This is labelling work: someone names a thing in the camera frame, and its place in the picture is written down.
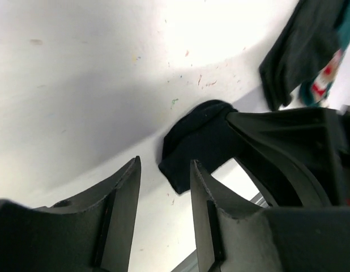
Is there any black sock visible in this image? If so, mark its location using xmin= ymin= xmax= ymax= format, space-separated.
xmin=259 ymin=1 xmax=350 ymax=111
xmin=159 ymin=100 xmax=245 ymax=194

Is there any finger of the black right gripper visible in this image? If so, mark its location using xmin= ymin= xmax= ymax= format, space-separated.
xmin=236 ymin=152 xmax=331 ymax=207
xmin=227 ymin=107 xmax=338 ymax=159

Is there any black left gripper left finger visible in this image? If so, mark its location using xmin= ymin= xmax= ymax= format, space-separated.
xmin=0 ymin=157 xmax=141 ymax=271

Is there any teal christmas sock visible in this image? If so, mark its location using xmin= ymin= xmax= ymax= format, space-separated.
xmin=298 ymin=1 xmax=350 ymax=108

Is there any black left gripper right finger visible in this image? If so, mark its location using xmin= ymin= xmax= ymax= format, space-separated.
xmin=190 ymin=161 xmax=350 ymax=271

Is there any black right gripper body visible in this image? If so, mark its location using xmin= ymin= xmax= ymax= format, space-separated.
xmin=325 ymin=106 xmax=350 ymax=206

